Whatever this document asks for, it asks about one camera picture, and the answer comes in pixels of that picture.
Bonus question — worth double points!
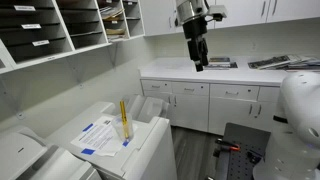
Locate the large white printer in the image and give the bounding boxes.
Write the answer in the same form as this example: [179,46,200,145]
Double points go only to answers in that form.
[45,94,178,180]

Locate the stack of papers in sorter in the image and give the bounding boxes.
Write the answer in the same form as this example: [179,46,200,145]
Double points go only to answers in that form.
[99,5,125,21]

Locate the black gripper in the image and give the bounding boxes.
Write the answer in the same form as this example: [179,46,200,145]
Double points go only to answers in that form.
[182,15,210,73]

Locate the printed white paper sheet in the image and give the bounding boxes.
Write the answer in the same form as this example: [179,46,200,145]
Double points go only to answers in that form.
[70,114,138,158]

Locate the white office machine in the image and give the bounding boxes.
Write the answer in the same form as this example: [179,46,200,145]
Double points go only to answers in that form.
[0,124,103,180]

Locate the brown envelopes in sorter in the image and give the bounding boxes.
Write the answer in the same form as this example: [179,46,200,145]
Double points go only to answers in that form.
[105,27,127,42]

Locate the white base cabinet with drawers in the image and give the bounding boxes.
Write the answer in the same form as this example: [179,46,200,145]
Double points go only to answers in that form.
[137,55,291,137]

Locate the red handled clamp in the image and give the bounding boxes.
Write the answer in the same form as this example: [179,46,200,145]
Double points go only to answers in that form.
[214,137,241,153]

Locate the black clamp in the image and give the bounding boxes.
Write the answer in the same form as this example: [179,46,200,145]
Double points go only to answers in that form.
[245,149,263,165]

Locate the white mail sorter shelf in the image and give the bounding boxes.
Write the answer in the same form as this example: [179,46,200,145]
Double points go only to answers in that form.
[0,0,146,75]

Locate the white upper wall cabinet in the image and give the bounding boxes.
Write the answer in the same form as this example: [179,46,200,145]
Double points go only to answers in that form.
[139,0,320,37]

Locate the pile of spread magazines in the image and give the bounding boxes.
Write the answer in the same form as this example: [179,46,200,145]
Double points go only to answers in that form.
[247,54,320,73]

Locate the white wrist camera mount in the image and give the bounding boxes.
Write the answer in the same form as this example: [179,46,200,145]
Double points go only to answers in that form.
[206,4,228,23]

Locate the white shelf label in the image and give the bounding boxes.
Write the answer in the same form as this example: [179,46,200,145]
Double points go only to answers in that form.
[20,23,43,30]
[31,39,51,47]
[13,4,37,12]

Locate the black perforated board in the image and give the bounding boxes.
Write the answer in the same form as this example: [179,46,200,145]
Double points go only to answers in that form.
[213,122,272,180]

